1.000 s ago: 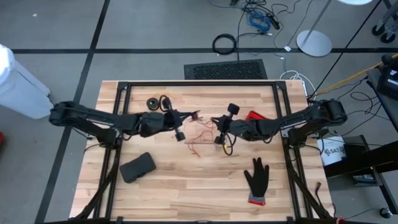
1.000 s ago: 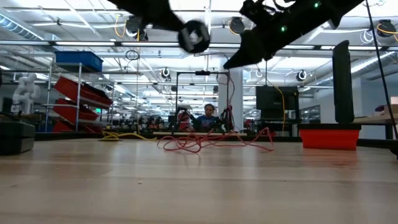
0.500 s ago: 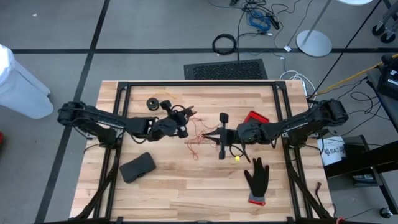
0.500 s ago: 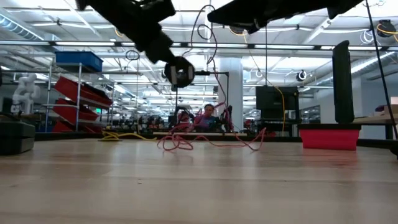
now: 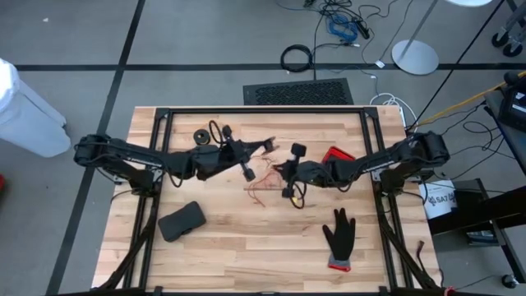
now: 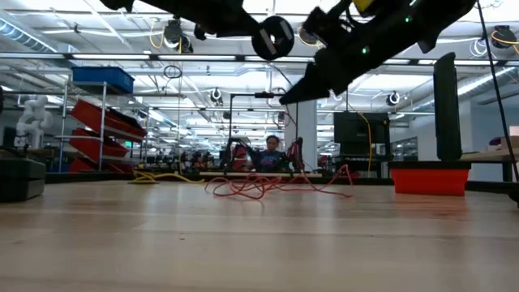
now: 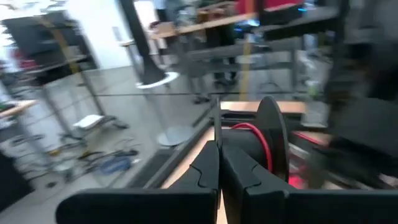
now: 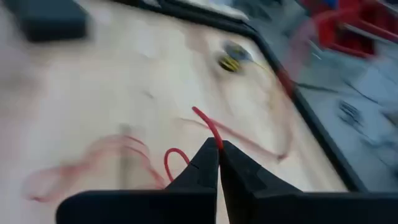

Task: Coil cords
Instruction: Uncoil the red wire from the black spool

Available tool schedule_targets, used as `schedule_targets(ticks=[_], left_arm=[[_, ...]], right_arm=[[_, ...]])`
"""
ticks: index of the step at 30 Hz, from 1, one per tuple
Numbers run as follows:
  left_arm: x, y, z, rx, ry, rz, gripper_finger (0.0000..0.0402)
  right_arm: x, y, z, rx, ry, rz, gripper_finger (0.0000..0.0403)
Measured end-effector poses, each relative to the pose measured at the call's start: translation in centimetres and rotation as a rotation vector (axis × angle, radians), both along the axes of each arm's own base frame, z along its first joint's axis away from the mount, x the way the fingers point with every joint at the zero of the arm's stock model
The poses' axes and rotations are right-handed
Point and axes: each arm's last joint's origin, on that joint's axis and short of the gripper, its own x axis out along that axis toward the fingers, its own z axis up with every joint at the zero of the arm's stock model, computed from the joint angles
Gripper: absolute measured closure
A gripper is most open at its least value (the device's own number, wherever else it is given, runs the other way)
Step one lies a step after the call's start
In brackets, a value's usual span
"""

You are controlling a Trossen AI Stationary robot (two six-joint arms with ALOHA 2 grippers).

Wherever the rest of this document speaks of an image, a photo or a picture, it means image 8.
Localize coiled black floor cable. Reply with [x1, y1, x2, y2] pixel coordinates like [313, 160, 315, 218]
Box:
[336, 98, 365, 126]

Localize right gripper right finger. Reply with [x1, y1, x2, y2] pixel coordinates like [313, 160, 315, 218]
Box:
[220, 140, 398, 224]

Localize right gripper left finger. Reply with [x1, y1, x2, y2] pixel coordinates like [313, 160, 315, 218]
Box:
[55, 138, 220, 224]

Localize plain black spool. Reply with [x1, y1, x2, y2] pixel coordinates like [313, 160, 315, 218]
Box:
[216, 40, 254, 75]

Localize metal rack red bins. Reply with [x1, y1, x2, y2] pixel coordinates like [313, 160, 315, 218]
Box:
[298, 0, 398, 60]

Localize black zip case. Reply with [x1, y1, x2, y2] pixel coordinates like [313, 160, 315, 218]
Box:
[2, 0, 91, 43]

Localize red cord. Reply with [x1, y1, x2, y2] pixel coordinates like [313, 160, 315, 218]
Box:
[23, 18, 317, 203]

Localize yellow cord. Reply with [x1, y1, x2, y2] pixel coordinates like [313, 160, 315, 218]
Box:
[217, 54, 270, 75]

